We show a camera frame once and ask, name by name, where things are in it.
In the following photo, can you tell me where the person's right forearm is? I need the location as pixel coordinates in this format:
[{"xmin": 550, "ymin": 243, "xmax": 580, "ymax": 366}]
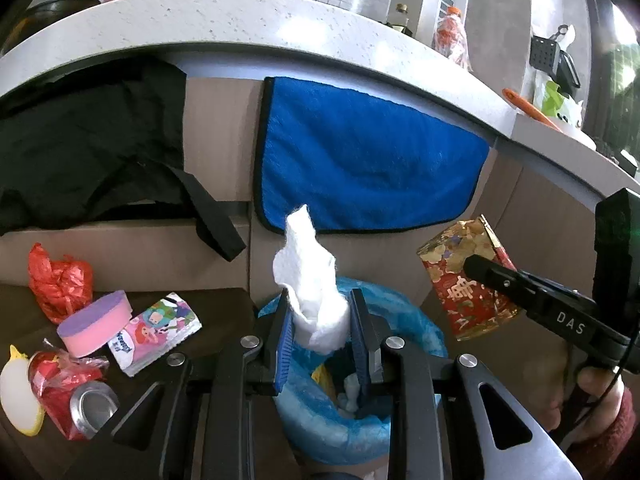
[{"xmin": 567, "ymin": 387, "xmax": 640, "ymax": 480}]

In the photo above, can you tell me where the blue towel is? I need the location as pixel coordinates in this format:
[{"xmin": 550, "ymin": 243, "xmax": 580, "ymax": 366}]
[{"xmin": 252, "ymin": 76, "xmax": 491, "ymax": 235}]

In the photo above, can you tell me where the black bag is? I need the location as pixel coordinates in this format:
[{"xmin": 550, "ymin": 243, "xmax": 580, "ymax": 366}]
[{"xmin": 0, "ymin": 55, "xmax": 246, "ymax": 261}]

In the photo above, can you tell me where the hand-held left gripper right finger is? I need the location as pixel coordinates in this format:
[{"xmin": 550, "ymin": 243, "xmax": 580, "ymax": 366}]
[{"xmin": 350, "ymin": 287, "xmax": 583, "ymax": 480}]

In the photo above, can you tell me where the person's right hand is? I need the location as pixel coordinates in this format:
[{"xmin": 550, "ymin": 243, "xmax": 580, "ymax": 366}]
[{"xmin": 574, "ymin": 365, "xmax": 627, "ymax": 442}]

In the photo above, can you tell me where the pink purple sponge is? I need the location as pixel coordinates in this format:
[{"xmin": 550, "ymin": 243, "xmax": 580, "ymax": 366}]
[{"xmin": 56, "ymin": 290, "xmax": 133, "ymax": 358}]

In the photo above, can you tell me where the red plastic bag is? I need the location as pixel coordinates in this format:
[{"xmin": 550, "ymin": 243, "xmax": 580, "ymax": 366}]
[{"xmin": 27, "ymin": 242, "xmax": 94, "ymax": 325}]

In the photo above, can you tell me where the white trash bin blue liner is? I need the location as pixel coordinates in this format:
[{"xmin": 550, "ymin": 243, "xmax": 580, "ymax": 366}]
[{"xmin": 257, "ymin": 276, "xmax": 448, "ymax": 467}]

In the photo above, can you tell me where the white speckled kitchen countertop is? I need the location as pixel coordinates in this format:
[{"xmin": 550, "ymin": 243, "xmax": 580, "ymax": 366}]
[{"xmin": 0, "ymin": 0, "xmax": 640, "ymax": 183}]

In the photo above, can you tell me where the black wok wooden handle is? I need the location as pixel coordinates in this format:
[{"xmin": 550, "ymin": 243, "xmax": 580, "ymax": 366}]
[{"xmin": 20, "ymin": 0, "xmax": 101, "ymax": 27}]

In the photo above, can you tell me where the orange kitchen utensil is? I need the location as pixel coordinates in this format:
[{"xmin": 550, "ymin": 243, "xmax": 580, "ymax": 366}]
[{"xmin": 502, "ymin": 88, "xmax": 558, "ymax": 130}]

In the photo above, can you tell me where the crushed red drink can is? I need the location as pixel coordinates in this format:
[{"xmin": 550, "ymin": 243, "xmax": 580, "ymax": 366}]
[{"xmin": 27, "ymin": 352, "xmax": 121, "ymax": 442}]

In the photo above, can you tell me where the white yellow-edged pad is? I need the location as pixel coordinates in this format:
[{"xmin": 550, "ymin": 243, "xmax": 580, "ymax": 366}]
[{"xmin": 0, "ymin": 344, "xmax": 46, "ymax": 436}]

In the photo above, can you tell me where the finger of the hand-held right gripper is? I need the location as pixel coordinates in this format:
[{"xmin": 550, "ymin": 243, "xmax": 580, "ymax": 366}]
[{"xmin": 462, "ymin": 253, "xmax": 545, "ymax": 312}]

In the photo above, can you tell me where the red gold patterned packet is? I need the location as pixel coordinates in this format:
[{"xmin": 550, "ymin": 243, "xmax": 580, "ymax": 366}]
[{"xmin": 416, "ymin": 215, "xmax": 523, "ymax": 342}]

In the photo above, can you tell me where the white tissue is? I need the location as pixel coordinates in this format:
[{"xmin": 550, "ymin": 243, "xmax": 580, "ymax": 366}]
[
  {"xmin": 337, "ymin": 374, "xmax": 362, "ymax": 417},
  {"xmin": 272, "ymin": 204, "xmax": 351, "ymax": 353}
]

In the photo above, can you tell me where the green white plastic bag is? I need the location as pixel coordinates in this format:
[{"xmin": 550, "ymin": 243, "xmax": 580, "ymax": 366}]
[{"xmin": 532, "ymin": 67, "xmax": 586, "ymax": 131}]

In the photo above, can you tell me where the cartoon print tissue pack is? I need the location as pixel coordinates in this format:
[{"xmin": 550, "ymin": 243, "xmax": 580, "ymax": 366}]
[{"xmin": 107, "ymin": 292, "xmax": 203, "ymax": 378}]

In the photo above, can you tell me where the yellow snack packet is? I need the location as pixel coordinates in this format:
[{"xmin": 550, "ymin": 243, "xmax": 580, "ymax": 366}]
[{"xmin": 312, "ymin": 365, "xmax": 335, "ymax": 397}]

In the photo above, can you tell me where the orange-capped red bottle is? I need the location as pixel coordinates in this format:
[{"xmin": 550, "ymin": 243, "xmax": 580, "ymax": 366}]
[{"xmin": 432, "ymin": 6, "xmax": 473, "ymax": 72}]

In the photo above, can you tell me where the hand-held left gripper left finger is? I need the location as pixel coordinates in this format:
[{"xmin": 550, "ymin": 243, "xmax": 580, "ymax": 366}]
[{"xmin": 111, "ymin": 287, "xmax": 296, "ymax": 480}]

